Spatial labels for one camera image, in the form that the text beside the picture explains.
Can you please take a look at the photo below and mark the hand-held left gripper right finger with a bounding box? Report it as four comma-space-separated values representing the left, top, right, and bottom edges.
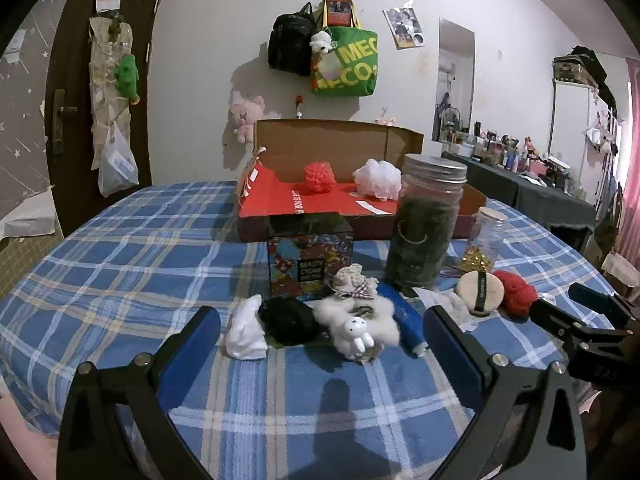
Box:
423, 304, 588, 480

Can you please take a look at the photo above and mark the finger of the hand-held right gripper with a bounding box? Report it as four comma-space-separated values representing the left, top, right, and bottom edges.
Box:
568, 282, 640, 328
529, 299, 613, 356

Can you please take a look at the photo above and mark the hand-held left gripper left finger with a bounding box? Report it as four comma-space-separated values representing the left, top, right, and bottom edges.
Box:
56, 305, 222, 480

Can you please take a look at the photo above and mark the white tissue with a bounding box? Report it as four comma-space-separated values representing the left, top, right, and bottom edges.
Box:
415, 287, 478, 333

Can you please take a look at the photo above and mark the red knitted mesh pouch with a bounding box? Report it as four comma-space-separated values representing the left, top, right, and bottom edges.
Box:
495, 270, 539, 317

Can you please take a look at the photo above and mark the white cloth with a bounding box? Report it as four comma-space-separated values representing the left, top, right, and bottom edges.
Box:
224, 295, 268, 361

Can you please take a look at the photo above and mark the beige powder puff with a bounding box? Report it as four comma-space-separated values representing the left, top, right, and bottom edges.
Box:
455, 270, 505, 317

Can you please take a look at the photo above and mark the white fluffy rabbit plush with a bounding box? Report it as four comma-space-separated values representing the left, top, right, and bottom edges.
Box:
312, 295, 401, 361

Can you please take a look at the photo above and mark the red cardboard box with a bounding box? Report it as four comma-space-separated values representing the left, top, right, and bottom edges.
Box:
235, 119, 488, 243

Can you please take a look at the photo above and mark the person's right forearm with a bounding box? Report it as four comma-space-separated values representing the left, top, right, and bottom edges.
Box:
582, 387, 640, 480

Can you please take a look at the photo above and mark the blue cylinder tube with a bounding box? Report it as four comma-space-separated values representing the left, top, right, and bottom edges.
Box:
376, 284, 430, 358

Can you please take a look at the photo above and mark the blue plaid blanket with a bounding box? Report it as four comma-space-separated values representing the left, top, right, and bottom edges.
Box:
0, 180, 621, 480

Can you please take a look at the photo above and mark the black yarn ball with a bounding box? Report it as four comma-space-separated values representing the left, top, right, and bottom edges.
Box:
257, 296, 323, 347

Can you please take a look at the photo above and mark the large glass jar metal lid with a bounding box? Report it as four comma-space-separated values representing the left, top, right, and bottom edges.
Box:
384, 153, 469, 291

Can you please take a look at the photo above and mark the small glass jar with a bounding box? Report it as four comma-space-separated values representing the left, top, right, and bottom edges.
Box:
460, 206, 508, 273

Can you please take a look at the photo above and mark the pink curtain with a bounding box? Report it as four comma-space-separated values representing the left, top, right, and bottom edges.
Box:
612, 57, 640, 261

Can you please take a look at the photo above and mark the dark dresser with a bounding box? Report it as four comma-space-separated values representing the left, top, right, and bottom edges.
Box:
441, 150, 598, 241

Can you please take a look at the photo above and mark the colourful printed black box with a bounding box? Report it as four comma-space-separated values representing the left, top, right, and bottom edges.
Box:
267, 214, 355, 301

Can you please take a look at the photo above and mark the row of cosmetic bottles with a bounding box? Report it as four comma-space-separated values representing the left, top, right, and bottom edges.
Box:
470, 122, 586, 196

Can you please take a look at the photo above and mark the white mesh bath puff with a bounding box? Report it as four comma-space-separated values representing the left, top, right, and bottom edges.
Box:
353, 158, 403, 201

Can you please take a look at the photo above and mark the clear plastic bag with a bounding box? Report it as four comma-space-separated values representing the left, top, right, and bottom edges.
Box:
97, 120, 140, 198

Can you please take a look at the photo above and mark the red mesh bath puff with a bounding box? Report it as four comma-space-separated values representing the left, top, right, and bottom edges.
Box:
303, 161, 336, 194

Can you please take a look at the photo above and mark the white paper sheet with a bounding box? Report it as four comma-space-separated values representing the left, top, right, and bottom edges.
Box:
0, 185, 56, 241

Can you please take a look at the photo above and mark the pink pig plush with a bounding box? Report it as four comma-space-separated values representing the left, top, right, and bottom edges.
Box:
229, 95, 266, 145

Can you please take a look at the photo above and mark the beige hanging organiser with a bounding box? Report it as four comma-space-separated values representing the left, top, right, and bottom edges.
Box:
87, 12, 138, 171

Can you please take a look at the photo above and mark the green plush toy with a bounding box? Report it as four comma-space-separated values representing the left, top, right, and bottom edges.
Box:
114, 54, 141, 106

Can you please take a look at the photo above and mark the green tote bag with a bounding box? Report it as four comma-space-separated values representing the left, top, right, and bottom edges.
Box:
310, 0, 379, 97

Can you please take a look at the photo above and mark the black backpack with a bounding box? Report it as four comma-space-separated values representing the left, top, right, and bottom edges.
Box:
267, 2, 318, 78

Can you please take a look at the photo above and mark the dark brown door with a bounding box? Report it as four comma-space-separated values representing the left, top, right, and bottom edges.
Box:
44, 0, 166, 201

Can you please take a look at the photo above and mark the photo collage poster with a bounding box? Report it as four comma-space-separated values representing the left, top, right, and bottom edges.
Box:
383, 6, 427, 51

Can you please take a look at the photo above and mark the white plush dog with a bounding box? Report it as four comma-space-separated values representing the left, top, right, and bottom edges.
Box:
309, 29, 335, 56

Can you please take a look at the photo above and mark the red framed picture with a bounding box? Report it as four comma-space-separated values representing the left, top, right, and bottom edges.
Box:
325, 0, 353, 27

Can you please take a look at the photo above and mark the wall mirror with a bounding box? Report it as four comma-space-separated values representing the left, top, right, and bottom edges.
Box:
432, 17, 476, 146

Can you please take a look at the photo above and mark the door handle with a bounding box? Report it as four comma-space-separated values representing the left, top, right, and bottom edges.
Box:
51, 89, 78, 158

